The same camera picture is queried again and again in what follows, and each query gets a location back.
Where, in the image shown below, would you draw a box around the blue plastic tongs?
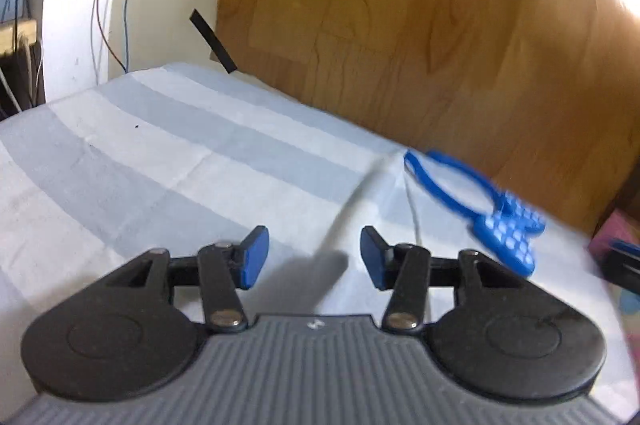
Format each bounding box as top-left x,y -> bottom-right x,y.
402,148 -> 548,278

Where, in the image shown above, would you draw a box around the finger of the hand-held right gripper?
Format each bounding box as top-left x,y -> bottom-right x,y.
599,239 -> 640,297

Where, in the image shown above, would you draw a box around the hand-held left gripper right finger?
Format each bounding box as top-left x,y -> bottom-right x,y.
360,226 -> 523,336

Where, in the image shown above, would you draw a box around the striped grey bed sheet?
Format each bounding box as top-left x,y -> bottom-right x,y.
0,62 -> 631,425

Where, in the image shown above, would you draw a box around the pink box with dark object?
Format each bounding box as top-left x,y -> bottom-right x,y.
587,208 -> 640,256

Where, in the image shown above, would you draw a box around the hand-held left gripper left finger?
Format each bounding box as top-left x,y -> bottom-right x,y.
107,225 -> 271,335

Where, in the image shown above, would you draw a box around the black tape strip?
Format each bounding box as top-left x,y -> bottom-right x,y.
189,9 -> 238,74

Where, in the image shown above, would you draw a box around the wooden headboard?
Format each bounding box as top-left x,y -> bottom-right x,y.
215,0 -> 640,241

